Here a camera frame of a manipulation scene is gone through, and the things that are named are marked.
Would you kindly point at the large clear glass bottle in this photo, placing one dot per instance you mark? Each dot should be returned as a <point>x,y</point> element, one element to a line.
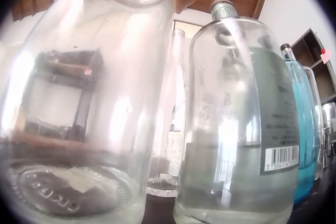
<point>78,98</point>

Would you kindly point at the slim clear glass bottle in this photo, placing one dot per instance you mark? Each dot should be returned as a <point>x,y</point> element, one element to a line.
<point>173,108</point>

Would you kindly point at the clear bottle with metal cap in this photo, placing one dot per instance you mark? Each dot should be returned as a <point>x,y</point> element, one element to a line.
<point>236,119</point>

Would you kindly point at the dark wooden shelf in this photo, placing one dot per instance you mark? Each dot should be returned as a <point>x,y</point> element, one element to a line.
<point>316,58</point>

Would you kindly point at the blue glass bottle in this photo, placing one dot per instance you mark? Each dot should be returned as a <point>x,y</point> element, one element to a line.
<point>299,129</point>

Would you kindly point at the clear glass jar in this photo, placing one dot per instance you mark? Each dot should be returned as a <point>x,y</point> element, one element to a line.
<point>316,119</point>

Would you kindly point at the shiny metal container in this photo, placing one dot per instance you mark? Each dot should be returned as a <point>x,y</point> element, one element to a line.
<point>329,126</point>

